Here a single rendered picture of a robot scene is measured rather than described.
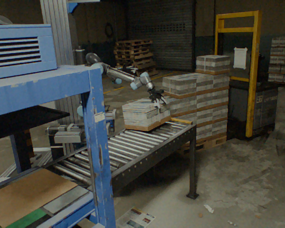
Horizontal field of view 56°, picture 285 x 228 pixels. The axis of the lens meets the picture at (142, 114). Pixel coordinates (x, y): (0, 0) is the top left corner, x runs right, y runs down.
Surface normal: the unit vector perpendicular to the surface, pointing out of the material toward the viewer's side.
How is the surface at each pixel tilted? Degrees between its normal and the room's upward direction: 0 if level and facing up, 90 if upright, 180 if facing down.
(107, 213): 90
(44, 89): 90
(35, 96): 90
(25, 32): 90
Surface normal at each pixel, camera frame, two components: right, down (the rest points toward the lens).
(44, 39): 0.78, 0.15
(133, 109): -0.63, 0.26
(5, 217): -0.05, -0.95
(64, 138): -0.04, 0.31
